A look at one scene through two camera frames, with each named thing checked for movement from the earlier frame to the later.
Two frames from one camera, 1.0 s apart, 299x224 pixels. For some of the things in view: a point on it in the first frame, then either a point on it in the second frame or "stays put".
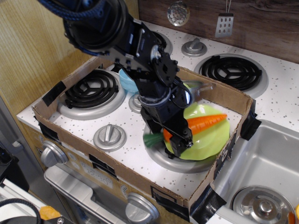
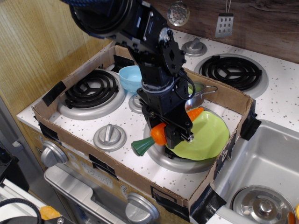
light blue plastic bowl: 126,82 stays put
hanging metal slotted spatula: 224,22 stays put
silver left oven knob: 52,154 stays put
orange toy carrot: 196,124 to 158,136
